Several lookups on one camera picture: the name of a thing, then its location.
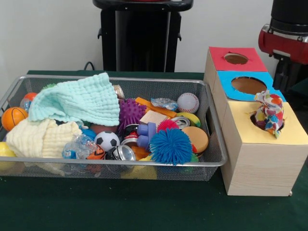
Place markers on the mint knitted cloth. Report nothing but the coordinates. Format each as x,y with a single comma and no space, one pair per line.
79,101

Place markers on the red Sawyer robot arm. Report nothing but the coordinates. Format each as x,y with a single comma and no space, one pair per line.
288,14

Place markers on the wooden three-hole sorting box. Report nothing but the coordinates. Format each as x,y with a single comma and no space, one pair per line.
264,168

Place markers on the toy burger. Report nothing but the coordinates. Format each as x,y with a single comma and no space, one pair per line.
196,138

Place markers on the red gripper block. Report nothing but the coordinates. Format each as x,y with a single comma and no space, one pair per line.
284,49

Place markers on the white baseball toy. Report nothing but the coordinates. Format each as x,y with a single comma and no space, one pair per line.
188,102

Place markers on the yellow banana toy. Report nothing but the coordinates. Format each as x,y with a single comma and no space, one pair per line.
190,119

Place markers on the polka dot patterned cloth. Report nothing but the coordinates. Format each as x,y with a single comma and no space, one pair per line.
269,113

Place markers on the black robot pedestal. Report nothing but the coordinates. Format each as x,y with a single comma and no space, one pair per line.
144,41

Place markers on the small soccer ball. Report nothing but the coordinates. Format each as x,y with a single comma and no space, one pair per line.
107,140

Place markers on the pale wooden block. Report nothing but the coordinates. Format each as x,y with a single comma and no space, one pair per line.
154,118

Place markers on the blue spiky rubber ball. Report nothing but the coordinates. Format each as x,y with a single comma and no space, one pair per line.
170,146

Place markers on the purple spiky ball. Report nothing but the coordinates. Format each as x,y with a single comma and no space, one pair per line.
131,113

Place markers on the dark green tablecloth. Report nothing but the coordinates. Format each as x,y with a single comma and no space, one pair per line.
144,209

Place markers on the cream knitted cloth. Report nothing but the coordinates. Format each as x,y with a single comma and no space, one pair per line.
36,139

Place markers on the orange basketball toy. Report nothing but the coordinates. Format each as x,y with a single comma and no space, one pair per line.
13,119

